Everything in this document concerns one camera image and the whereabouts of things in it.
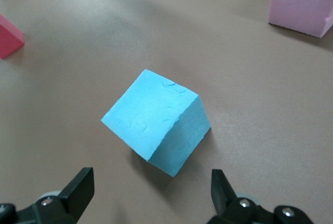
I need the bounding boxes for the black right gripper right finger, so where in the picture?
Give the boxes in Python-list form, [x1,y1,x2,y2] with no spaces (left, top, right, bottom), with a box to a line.
[208,169,275,224]

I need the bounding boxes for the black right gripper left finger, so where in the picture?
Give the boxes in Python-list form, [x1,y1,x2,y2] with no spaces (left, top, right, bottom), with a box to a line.
[18,167,95,224]

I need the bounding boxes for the light blue foam block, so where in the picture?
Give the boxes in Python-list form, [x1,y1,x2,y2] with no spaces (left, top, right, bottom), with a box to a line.
[100,68,211,178]

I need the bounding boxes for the brown table cover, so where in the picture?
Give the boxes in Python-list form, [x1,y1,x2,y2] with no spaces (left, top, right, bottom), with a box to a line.
[0,0,333,224]

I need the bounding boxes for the red foam block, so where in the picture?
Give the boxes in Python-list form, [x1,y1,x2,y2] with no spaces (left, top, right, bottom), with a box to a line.
[0,13,25,60]

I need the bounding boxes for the pink foam block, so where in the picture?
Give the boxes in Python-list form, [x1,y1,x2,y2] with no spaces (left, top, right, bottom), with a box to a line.
[267,0,333,38]

